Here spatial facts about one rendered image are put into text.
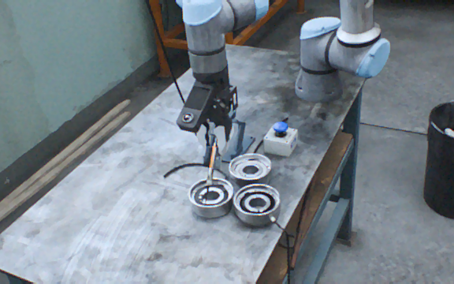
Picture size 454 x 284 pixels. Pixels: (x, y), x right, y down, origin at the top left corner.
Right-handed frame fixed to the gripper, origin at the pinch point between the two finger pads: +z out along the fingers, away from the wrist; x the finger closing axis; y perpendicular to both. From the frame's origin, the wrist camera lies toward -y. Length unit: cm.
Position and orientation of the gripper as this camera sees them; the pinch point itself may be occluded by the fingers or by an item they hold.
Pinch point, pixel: (213, 151)
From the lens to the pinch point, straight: 113.8
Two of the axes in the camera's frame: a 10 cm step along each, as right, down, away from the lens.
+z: 0.8, 8.2, 5.6
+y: 4.2, -5.4, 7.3
